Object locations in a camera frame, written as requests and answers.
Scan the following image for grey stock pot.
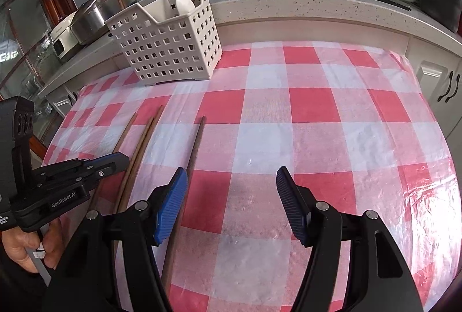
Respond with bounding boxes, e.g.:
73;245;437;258
411;0;462;33

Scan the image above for white perforated utensil basket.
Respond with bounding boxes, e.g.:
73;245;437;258
105;0;222;87

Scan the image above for white ceramic spoon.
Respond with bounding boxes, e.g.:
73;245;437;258
174;0;195;17

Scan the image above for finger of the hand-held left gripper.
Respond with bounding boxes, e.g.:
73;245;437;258
36;155;131;195
31;152;121;177

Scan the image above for white countertop cooker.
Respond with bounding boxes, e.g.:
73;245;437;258
49;16;82;62

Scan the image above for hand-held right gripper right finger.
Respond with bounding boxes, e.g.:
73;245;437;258
276;166;424;312

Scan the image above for person's left hand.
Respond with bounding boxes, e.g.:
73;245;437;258
0;216;67;274

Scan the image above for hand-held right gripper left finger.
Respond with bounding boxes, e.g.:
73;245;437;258
43;168;189;312

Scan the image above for glass sliding door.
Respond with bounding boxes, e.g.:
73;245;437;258
0;0;55;154

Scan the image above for red white checkered tablecloth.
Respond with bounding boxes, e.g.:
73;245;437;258
41;41;462;312

